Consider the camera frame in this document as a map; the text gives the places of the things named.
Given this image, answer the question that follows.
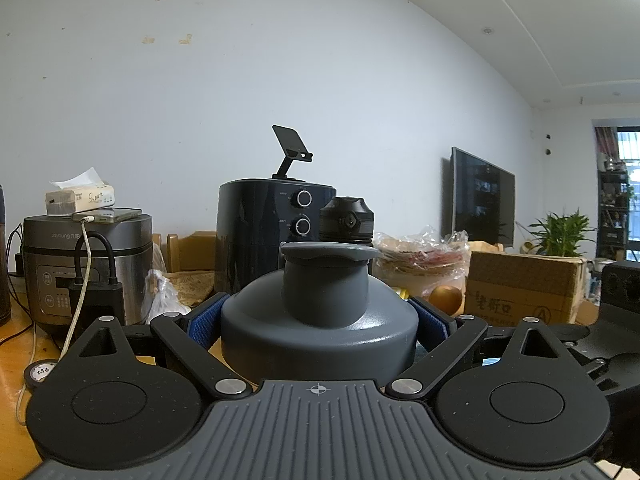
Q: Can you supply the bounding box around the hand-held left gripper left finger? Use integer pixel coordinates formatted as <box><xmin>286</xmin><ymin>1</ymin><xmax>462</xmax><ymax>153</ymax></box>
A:
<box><xmin>74</xmin><ymin>294</ymin><xmax>253</xmax><ymax>402</ymax></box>

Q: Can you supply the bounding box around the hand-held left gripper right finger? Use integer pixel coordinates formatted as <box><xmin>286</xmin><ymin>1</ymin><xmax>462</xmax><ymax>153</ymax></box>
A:
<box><xmin>385</xmin><ymin>297</ymin><xmax>568</xmax><ymax>401</ymax></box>

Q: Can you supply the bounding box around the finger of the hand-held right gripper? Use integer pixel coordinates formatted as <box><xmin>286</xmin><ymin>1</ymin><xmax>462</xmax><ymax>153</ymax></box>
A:
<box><xmin>549</xmin><ymin>323</ymin><xmax>592</xmax><ymax>345</ymax></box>

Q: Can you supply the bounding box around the clear shaker bottle grey lid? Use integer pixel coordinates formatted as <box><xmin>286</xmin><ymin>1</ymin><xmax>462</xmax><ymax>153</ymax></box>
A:
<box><xmin>220</xmin><ymin>241</ymin><xmax>420</xmax><ymax>381</ymax></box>

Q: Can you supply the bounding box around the orange fruit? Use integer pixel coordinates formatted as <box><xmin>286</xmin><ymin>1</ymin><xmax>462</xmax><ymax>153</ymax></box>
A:
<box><xmin>429</xmin><ymin>285</ymin><xmax>463</xmax><ymax>315</ymax></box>

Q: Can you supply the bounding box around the patterned brown cushion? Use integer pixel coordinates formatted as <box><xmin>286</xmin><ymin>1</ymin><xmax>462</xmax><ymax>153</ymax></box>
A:
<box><xmin>170</xmin><ymin>270</ymin><xmax>223</xmax><ymax>307</ymax></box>

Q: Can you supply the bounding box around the white plastic bag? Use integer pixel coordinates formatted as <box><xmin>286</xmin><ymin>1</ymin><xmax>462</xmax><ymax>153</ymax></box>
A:
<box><xmin>145</xmin><ymin>269</ymin><xmax>193</xmax><ymax>326</ymax></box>

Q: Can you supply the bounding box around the clear bag of packaged food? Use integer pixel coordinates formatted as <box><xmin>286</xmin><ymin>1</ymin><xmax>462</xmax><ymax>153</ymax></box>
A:
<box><xmin>372</xmin><ymin>225</ymin><xmax>471</xmax><ymax>301</ymax></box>

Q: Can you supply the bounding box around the cardboard box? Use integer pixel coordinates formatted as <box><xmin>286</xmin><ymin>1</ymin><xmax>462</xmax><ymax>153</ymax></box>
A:
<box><xmin>462</xmin><ymin>250</ymin><xmax>588</xmax><ymax>325</ymax></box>

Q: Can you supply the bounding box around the black storage shelf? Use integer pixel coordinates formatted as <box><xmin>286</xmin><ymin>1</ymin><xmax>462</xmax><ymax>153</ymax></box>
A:
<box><xmin>597</xmin><ymin>170</ymin><xmax>631</xmax><ymax>261</ymax></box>

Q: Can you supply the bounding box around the green potted plant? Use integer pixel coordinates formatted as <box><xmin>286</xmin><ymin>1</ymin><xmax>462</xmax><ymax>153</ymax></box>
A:
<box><xmin>527</xmin><ymin>207</ymin><xmax>598</xmax><ymax>259</ymax></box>

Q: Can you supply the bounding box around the wooden chair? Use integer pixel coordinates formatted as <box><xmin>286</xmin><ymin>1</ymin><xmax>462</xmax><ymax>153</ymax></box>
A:
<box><xmin>152</xmin><ymin>230</ymin><xmax>218</xmax><ymax>273</ymax></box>

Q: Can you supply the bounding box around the grey rice cooker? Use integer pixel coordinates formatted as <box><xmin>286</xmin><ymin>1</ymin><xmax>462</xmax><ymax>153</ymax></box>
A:
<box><xmin>22</xmin><ymin>212</ymin><xmax>153</xmax><ymax>333</ymax></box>

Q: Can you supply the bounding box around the dark blue air fryer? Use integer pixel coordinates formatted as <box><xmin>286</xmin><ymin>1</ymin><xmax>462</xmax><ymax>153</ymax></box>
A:
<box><xmin>216</xmin><ymin>178</ymin><xmax>337</xmax><ymax>295</ymax></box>

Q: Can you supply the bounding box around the flat screen television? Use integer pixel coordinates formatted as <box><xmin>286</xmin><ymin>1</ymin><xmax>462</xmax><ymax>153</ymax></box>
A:
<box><xmin>450</xmin><ymin>146</ymin><xmax>517</xmax><ymax>248</ymax></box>

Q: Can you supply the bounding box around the black gradient water bottle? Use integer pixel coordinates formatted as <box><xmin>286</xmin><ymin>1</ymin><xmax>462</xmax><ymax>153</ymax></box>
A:
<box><xmin>319</xmin><ymin>196</ymin><xmax>375</xmax><ymax>248</ymax></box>

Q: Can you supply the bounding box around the smartphone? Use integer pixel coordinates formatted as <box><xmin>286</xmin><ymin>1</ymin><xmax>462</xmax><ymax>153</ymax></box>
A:
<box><xmin>71</xmin><ymin>207</ymin><xmax>143</xmax><ymax>224</ymax></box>

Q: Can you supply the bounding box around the white tissue pack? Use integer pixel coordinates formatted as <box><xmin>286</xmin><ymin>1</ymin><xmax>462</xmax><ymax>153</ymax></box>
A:
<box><xmin>46</xmin><ymin>167</ymin><xmax>115</xmax><ymax>217</ymax></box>

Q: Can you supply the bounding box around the black tape roll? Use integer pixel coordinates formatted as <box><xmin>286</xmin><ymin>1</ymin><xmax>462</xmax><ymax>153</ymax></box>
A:
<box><xmin>23</xmin><ymin>359</ymin><xmax>61</xmax><ymax>393</ymax></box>

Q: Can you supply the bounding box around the black phone stand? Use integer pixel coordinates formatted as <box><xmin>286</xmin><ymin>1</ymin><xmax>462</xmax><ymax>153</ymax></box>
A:
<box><xmin>272</xmin><ymin>125</ymin><xmax>313</xmax><ymax>181</ymax></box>

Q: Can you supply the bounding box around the black steel electric kettle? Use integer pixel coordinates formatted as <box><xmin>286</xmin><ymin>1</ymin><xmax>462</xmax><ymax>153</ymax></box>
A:
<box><xmin>0</xmin><ymin>185</ymin><xmax>12</xmax><ymax>323</ymax></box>

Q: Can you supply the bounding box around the white charging cable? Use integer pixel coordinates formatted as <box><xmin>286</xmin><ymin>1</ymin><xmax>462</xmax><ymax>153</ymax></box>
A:
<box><xmin>15</xmin><ymin>216</ymin><xmax>96</xmax><ymax>426</ymax></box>

